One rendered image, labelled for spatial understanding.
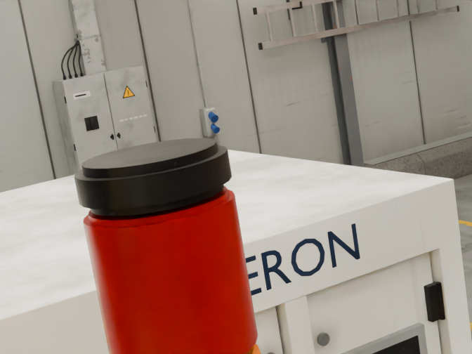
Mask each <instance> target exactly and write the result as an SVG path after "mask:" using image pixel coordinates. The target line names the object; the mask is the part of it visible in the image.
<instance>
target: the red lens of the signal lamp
mask: <svg viewBox="0 0 472 354"><path fill-rule="evenodd" d="M83 224H84V231H85V235H86V241H87V245H88V252H89V256H90V260H91V266H92V270H93V276H94V280H95V284H96V291H97V295H98V301H99V305H100V311H101V315H102V319H103V326H104V330H105V337H106V341H107V347H108V351H109V354H247V353H248V352H249V351H250V350H251V348H252V347H253V346H254V345H255V343H256V340H257V338H258V332H257V328H256V320H255V315H254V307H253V302H252V297H251V290H250V285H249V277H248V272H247V264H246V259H245V255H244V247H243V242H242V234H241V229H240V221H239V216H238V212H237V204H236V199H235V194H234V192H233V191H232V190H229V189H227V188H226V186H224V188H223V189H222V191H221V192H219V193H218V194H216V195H214V196H213V197H210V198H208V199H205V200H203V201H200V202H196V203H194V204H190V205H187V206H182V207H178V208H175V209H169V210H166V211H158V212H154V213H150V214H139V215H133V216H100V215H96V214H94V213H92V212H91V210H90V211H89V212H88V215H87V216H86V217H84V221H83Z"/></svg>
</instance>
